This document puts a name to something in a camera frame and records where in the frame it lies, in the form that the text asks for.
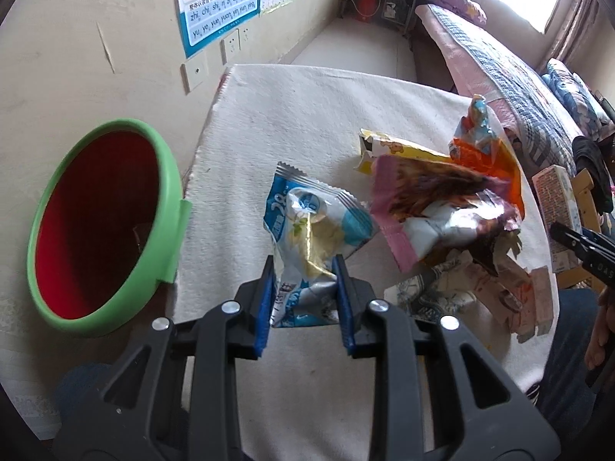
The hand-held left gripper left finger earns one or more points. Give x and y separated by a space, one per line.
263 300

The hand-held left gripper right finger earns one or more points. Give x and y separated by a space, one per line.
342 300

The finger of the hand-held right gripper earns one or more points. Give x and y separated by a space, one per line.
571 240

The blue white snack packet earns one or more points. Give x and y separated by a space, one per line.
307 211

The green bin with red inside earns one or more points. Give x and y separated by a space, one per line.
168 192

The person's right hand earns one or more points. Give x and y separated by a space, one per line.
600 341

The pale pink carton box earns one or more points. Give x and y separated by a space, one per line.
557 201

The wooden chair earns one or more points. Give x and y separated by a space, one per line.
588 192

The dark cloth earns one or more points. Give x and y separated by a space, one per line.
593 163

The flattened pale pink carton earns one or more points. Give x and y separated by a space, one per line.
514 297

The flattened black white carton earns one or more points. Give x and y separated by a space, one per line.
432 297

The orange plastic wrapper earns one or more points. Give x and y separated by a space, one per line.
509 173

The person's right leg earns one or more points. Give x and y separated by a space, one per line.
567 369

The person's leg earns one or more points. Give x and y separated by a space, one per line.
567 369
79 389

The pink snack wrapper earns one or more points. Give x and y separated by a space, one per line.
408 187

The blue patterned pillow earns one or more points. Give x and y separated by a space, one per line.
571 96

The blue colourful wrapper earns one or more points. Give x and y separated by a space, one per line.
475 120

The yellow paper box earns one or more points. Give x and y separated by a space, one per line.
384 146

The bed with plaid blanket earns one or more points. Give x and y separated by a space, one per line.
519 86

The white towel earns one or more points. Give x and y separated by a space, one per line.
298 120

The person's left leg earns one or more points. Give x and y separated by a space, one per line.
79 389

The pink bed sheet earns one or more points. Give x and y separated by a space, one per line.
461 62

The pink curtain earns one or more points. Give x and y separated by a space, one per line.
574 19

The small white box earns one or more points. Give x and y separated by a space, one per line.
390 11

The red bag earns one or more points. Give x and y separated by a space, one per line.
366 7

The white wall plate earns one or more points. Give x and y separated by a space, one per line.
194 72

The white wall socket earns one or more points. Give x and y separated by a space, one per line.
245 37
229 47

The blue bordered wall poster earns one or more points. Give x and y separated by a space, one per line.
216 0

